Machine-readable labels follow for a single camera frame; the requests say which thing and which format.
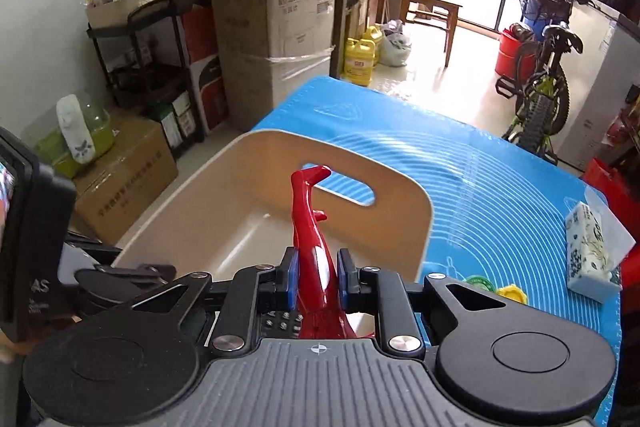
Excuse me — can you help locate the red shopping bag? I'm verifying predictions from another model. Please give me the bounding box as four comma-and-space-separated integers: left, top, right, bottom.
580, 157, 640, 258

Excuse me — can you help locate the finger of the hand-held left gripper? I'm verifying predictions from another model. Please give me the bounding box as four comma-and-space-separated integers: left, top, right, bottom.
74, 263, 177, 309

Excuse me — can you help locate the green plastic container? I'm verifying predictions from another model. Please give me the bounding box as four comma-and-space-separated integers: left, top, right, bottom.
22, 93, 124, 180

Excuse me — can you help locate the yellow detergent jug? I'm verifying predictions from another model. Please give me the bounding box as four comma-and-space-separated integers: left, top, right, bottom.
361, 24, 385, 66
342, 38, 376, 87

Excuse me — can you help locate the white plastic bag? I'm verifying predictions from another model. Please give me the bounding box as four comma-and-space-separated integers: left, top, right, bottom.
379, 19, 414, 68

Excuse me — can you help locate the taped brown cardboard box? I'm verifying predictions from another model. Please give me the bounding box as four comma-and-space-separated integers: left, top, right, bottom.
70, 109, 179, 246

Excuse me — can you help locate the red plastic handle tool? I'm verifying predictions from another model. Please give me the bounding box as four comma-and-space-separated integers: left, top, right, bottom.
291, 165, 376, 340

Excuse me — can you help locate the red cardboard box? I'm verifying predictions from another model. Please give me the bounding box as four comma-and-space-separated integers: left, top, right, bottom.
181, 4, 217, 64

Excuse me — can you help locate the floral tissue pack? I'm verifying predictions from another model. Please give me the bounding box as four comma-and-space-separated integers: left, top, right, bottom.
565, 201, 637, 304

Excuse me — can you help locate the yellow plastic toy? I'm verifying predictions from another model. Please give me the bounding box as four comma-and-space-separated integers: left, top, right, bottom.
495, 284, 530, 304

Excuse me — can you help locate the film-wrapped cardboard box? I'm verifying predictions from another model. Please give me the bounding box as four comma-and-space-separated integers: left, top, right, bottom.
222, 47, 336, 134

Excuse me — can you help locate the large pale cardboard box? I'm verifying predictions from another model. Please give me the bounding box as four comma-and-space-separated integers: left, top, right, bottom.
210, 0, 337, 58

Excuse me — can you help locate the beige plastic storage bin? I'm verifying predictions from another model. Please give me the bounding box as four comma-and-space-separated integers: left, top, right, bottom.
111, 129, 434, 339

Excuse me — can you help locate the blue silicone mat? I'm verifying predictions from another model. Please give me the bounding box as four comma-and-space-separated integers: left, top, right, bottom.
250, 76, 632, 427

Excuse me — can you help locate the black rolling cart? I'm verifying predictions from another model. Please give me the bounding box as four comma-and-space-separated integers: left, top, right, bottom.
87, 0, 206, 158

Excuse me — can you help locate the black remote control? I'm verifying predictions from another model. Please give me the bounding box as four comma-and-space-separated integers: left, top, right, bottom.
257, 310, 305, 339

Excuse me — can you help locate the white red appliance box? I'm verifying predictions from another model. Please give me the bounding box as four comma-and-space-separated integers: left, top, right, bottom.
189, 53, 230, 132

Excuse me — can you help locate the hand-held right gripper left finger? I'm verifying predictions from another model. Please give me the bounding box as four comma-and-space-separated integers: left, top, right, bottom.
117, 249, 301, 354

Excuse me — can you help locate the white chest freezer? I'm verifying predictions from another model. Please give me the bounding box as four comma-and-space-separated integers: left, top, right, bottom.
554, 0, 640, 172

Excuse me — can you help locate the red plastic bucket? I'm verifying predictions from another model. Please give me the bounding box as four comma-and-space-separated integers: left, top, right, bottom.
495, 24, 539, 78

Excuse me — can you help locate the green plastic lid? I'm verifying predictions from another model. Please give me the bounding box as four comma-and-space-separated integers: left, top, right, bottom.
462, 274, 499, 294

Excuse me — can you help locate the green black bicycle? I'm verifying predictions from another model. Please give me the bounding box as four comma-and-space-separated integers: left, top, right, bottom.
495, 0, 594, 164

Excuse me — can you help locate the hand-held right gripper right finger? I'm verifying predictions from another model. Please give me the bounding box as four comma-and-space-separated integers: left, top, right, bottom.
336, 248, 507, 355

